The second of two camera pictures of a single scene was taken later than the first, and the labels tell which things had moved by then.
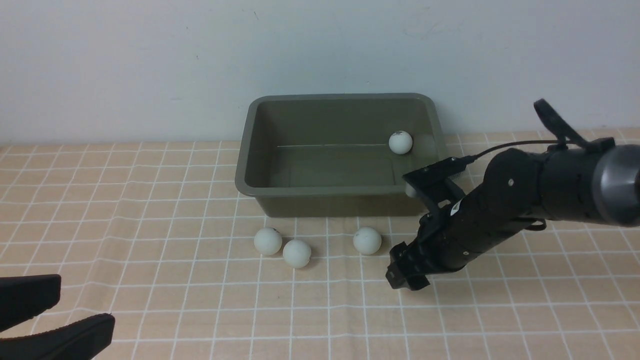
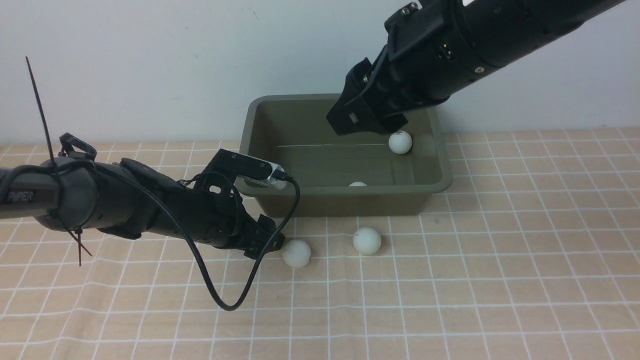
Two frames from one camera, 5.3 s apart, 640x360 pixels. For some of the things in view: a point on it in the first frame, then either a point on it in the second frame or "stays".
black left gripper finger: [79, 340] to [267, 224]
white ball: [400, 142] stays
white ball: [297, 253] stays
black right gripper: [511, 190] to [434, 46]
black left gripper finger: [23, 297] to [276, 244]
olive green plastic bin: [328, 155] stays
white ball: [367, 241] stays
